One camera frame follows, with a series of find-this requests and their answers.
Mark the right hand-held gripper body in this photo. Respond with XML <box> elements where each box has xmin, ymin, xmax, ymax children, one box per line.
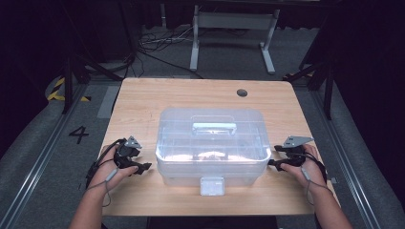
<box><xmin>282</xmin><ymin>135</ymin><xmax>315</xmax><ymax>169</ymax></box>

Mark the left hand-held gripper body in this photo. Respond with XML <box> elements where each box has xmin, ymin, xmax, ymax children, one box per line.
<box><xmin>113</xmin><ymin>135</ymin><xmax>143</xmax><ymax>170</ymax></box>

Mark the clear plastic storage box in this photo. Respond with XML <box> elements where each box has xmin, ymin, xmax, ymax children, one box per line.
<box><xmin>155</xmin><ymin>107</ymin><xmax>272</xmax><ymax>197</ymax></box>

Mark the person's right hand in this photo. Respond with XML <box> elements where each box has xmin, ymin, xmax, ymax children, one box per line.
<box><xmin>281</xmin><ymin>143</ymin><xmax>328</xmax><ymax>189</ymax></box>

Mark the person's left hand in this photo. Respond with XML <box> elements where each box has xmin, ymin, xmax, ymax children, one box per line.
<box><xmin>90</xmin><ymin>143</ymin><xmax>140</xmax><ymax>193</ymax></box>

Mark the black metal stand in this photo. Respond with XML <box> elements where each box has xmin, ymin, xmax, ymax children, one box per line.
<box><xmin>282</xmin><ymin>58</ymin><xmax>336</xmax><ymax>121</ymax></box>
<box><xmin>61</xmin><ymin>53</ymin><xmax>124</xmax><ymax>115</ymax></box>

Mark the dark cloth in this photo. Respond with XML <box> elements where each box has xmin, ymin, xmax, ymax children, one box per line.
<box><xmin>146</xmin><ymin>215</ymin><xmax>280</xmax><ymax>229</ymax></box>

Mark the yellow black floor tape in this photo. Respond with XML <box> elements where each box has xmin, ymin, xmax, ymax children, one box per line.
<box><xmin>47</xmin><ymin>76</ymin><xmax>93</xmax><ymax>103</ymax></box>

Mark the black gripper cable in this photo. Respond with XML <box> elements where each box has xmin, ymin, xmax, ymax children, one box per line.
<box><xmin>85</xmin><ymin>138</ymin><xmax>127</xmax><ymax>189</ymax></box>
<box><xmin>295</xmin><ymin>152</ymin><xmax>329</xmax><ymax>185</ymax></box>

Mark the grey wrist strap cable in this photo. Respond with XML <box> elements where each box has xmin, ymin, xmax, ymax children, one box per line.
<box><xmin>300</xmin><ymin>166</ymin><xmax>334</xmax><ymax>207</ymax></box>
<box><xmin>84</xmin><ymin>167</ymin><xmax>119</xmax><ymax>208</ymax></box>

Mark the bundle of floor cables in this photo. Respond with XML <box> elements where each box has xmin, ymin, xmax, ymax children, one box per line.
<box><xmin>137</xmin><ymin>26</ymin><xmax>204</xmax><ymax>80</ymax></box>

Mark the white metal desk frame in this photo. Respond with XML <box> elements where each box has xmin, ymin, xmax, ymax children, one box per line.
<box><xmin>189</xmin><ymin>4</ymin><xmax>282</xmax><ymax>76</ymax></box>

